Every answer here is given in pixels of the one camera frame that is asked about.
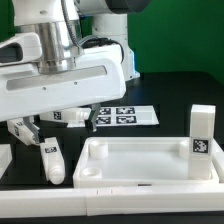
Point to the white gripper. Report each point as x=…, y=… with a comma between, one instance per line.
x=24, y=91

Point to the white desk top tray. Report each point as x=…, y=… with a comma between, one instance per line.
x=135, y=161

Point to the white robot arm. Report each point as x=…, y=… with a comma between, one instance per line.
x=44, y=66

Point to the paper sheet with markers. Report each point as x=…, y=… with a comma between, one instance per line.
x=116, y=116

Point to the white left fence bar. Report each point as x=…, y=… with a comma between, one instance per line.
x=5, y=158

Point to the white fence bar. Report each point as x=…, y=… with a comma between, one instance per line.
x=5, y=158
x=108, y=201

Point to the white front fence bar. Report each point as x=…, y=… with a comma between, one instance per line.
x=108, y=201

